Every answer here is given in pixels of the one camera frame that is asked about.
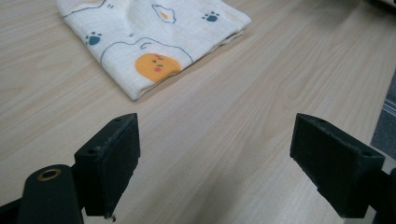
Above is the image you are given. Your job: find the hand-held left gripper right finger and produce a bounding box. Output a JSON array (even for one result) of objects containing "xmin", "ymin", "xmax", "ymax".
[{"xmin": 290, "ymin": 112, "xmax": 386, "ymax": 219}]

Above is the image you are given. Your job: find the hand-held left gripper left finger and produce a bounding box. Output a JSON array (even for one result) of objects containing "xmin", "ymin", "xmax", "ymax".
[{"xmin": 73, "ymin": 112, "xmax": 141, "ymax": 219}]

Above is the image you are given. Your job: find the white printed cloth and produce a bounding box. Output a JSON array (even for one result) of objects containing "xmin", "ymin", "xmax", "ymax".
[{"xmin": 55, "ymin": 0, "xmax": 252, "ymax": 102}]

